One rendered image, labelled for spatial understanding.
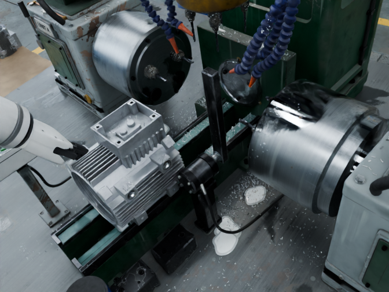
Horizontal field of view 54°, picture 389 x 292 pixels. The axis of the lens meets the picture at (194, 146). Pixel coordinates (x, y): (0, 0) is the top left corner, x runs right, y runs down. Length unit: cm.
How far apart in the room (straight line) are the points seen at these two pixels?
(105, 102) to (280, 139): 75
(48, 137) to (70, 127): 68
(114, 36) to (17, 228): 61
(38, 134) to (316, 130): 52
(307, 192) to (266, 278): 28
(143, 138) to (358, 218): 44
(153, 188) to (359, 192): 42
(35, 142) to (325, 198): 55
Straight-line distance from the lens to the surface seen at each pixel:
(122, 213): 83
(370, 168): 70
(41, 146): 77
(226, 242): 101
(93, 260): 92
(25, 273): 114
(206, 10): 82
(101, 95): 134
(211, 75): 73
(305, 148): 76
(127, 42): 110
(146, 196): 86
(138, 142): 82
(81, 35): 123
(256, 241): 101
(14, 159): 101
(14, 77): 319
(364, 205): 69
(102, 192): 80
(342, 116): 77
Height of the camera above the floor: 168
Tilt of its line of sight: 46 degrees down
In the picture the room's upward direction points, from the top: 11 degrees counter-clockwise
